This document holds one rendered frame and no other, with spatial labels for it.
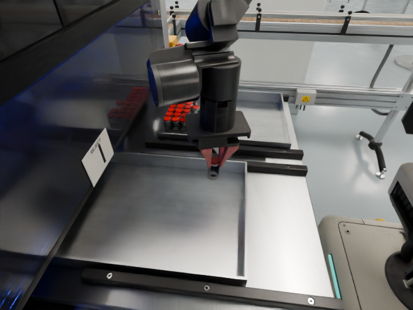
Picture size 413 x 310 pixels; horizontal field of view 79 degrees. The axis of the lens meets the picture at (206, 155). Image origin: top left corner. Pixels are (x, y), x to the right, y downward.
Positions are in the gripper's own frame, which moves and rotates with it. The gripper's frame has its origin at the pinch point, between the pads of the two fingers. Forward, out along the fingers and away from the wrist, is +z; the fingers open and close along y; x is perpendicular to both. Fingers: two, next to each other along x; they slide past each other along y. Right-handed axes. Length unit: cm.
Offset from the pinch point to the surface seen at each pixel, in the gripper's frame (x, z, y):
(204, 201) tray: 1.5, 9.6, 2.0
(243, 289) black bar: 20.1, 7.7, -1.1
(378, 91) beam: -92, 40, -123
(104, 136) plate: -2.9, -5.9, 19.1
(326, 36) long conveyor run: -100, 9, -81
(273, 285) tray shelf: 19.7, 9.6, -6.5
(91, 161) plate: 2.3, -4.9, 20.5
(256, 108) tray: -32.3, 9.1, -19.8
